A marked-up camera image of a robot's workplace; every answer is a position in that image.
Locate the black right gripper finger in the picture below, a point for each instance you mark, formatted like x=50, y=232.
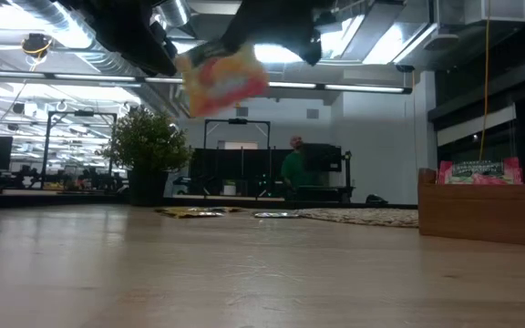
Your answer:
x=315, y=54
x=239, y=42

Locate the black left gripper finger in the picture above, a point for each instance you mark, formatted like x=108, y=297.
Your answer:
x=166, y=33
x=157, y=52

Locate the green tea bag sachet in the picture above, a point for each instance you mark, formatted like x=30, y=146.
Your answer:
x=276, y=214

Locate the red tea bag sachet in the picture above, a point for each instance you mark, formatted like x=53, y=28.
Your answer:
x=476, y=168
x=486, y=180

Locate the wooden compartment tray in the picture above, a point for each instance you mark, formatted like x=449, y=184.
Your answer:
x=486, y=218

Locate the small green potted plant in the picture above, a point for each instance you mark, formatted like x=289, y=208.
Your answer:
x=146, y=141

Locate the person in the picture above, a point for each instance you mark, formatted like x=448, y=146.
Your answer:
x=295, y=171

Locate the black partition screen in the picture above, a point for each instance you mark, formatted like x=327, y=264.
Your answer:
x=235, y=171

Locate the round woven placemat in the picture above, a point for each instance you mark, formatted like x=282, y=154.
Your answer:
x=363, y=218

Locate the black frame rig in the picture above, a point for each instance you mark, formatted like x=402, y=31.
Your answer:
x=237, y=121
x=82, y=113

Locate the black wall camera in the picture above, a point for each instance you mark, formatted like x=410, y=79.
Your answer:
x=404, y=68

